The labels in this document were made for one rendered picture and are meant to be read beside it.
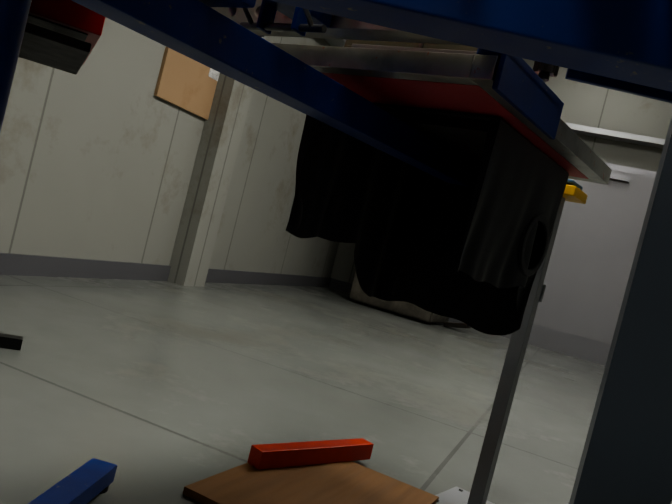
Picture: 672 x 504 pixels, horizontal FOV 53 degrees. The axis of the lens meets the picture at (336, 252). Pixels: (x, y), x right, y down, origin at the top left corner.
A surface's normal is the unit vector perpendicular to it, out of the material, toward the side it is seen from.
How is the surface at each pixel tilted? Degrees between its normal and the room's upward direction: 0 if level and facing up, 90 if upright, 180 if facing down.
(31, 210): 90
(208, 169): 90
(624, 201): 90
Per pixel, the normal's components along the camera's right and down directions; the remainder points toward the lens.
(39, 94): 0.91, 0.24
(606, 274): -0.34, -0.06
